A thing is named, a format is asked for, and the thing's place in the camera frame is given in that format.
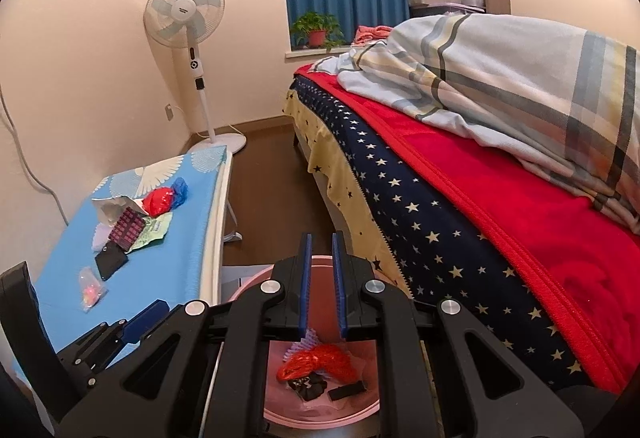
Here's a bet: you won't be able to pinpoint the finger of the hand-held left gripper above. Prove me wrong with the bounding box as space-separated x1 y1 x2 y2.
56 299 171 390

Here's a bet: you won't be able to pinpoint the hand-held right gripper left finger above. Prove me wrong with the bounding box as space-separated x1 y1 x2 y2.
56 233 314 438

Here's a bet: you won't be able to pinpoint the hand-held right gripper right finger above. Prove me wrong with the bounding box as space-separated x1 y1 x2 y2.
332 231 587 438

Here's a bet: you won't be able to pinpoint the small clear bag orange contents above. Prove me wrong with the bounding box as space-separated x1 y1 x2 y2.
77 266 109 312

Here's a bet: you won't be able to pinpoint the black packet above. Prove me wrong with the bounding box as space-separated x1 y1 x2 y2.
95 243 130 282

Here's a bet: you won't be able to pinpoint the green printed packet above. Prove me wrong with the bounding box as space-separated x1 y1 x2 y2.
127 213 174 252

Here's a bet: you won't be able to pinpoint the clear plastic wrapper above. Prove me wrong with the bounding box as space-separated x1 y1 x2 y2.
91 223 117 252

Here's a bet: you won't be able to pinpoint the white paper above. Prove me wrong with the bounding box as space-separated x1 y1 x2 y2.
91 195 146 227

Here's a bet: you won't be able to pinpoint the pink plastic bin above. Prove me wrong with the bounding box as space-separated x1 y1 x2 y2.
220 255 387 425

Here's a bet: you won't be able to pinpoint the blue plastic bag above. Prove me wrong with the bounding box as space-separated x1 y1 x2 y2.
170 178 190 209

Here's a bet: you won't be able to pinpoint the blue-topped folding table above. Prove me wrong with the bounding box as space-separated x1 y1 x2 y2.
10 145 233 385

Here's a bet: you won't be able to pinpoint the lilac bristled brush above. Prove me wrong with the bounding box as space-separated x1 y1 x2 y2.
282 328 322 362

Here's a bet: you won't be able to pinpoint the white flat box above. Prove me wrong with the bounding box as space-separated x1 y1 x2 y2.
222 265 274 304

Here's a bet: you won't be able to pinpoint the red wrapper in bin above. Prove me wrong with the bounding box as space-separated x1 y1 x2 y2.
277 343 359 382

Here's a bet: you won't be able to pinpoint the purple pill blister pack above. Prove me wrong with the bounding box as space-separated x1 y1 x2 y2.
109 207 147 249

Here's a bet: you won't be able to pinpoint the navy star bedsheet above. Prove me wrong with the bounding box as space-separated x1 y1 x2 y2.
290 78 601 392

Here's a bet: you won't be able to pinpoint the small black rectangular box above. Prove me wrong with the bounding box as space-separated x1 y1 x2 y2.
330 380 366 402

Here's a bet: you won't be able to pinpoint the white folding table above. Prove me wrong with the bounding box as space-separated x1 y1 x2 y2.
197 149 247 310

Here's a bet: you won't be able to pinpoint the yellow star bed skirt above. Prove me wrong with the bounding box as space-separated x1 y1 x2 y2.
282 88 417 305

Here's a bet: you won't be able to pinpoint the red crumpled plastic bag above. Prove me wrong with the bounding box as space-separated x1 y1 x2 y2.
142 187 175 218

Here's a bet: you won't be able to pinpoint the red blanket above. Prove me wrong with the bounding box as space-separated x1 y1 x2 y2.
295 63 640 395

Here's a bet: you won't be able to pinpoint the white windowsill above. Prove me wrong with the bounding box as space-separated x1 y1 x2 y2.
285 44 362 60

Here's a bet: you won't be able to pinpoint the potted green plant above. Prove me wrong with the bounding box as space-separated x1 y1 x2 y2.
290 11 347 53

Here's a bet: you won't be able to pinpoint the pink folded cloth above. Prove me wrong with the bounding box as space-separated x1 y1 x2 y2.
354 24 396 45

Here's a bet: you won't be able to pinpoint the plaid quilt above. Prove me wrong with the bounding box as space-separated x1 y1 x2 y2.
312 13 640 237

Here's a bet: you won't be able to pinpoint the white standing fan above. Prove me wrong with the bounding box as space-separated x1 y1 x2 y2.
143 0 248 154

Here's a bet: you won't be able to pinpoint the white wall cable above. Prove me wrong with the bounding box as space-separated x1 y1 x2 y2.
0 83 69 227

